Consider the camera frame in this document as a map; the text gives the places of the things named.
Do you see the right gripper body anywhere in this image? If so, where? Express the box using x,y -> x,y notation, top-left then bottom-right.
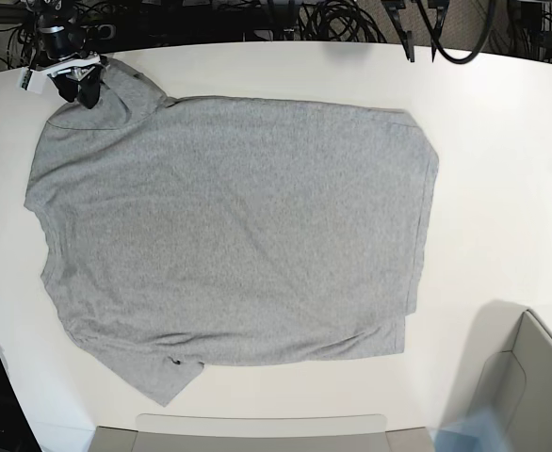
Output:
35,13 -> 106,80

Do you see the grey T-shirt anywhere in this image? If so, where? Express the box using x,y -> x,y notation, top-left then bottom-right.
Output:
24,60 -> 439,405

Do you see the grey plastic bin front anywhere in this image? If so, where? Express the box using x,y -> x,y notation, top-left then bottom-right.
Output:
89,414 -> 435,451

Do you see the grey plastic bin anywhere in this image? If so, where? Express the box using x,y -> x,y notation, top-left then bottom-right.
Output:
89,414 -> 435,451
467,311 -> 552,451

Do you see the grey plastic bin right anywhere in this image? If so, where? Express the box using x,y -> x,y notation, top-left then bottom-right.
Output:
467,311 -> 552,451

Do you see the blue cloth in corner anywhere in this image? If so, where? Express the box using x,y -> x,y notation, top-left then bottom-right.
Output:
430,409 -> 503,452

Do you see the thick black hose loop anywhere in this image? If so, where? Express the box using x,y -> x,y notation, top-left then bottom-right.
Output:
412,0 -> 503,65

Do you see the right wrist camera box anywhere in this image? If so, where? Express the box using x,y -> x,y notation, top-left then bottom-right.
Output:
17,67 -> 48,94

